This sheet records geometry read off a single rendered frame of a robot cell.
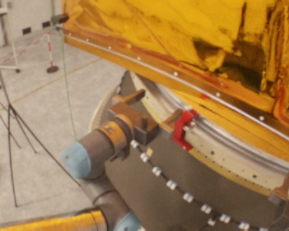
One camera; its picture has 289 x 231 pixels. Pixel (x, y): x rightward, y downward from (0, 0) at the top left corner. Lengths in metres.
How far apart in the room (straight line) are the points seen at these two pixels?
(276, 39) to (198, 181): 0.51
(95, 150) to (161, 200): 0.45
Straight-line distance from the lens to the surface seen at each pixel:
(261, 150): 0.64
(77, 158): 0.45
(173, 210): 0.83
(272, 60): 0.54
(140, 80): 0.85
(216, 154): 0.64
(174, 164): 0.78
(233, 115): 0.66
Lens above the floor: 2.15
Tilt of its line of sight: 40 degrees down
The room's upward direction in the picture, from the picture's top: 5 degrees clockwise
